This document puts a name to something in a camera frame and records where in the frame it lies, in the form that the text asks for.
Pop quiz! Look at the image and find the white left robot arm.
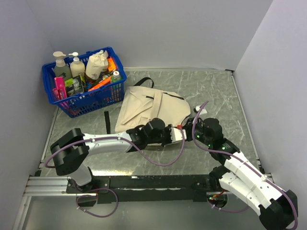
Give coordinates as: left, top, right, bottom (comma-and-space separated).
50, 118, 172, 193

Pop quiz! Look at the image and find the green pump bottle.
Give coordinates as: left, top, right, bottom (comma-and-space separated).
53, 51, 72, 81

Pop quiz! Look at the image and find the beige canvas backpack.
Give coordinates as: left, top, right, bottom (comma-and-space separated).
115, 78, 191, 142

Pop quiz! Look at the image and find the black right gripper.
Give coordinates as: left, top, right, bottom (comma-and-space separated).
181, 117, 212, 147

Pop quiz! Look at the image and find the cream pump bottle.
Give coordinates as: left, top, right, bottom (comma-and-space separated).
69, 52, 85, 78

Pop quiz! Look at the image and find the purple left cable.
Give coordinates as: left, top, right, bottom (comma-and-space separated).
44, 130, 186, 218

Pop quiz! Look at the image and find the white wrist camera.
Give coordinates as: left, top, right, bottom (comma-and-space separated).
193, 105, 207, 115
170, 127, 187, 144

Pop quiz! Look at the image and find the orange package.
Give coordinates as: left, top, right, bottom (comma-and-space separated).
88, 57, 118, 92

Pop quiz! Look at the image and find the blue plastic basket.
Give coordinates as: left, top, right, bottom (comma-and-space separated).
42, 46, 127, 118

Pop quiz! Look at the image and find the aluminium rail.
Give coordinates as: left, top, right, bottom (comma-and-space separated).
23, 173, 278, 197

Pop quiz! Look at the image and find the beige cloth pouch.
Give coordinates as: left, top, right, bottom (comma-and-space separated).
85, 50, 108, 80

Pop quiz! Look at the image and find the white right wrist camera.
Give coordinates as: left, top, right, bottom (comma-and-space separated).
193, 105, 207, 115

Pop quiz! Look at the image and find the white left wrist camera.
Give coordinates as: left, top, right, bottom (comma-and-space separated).
170, 127, 187, 144

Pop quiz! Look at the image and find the pink box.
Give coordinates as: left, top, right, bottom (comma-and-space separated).
53, 77, 67, 100

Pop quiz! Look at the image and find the black green box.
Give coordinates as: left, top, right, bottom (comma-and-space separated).
64, 75, 87, 97

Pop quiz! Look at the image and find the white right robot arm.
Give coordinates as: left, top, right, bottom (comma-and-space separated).
184, 118, 298, 230

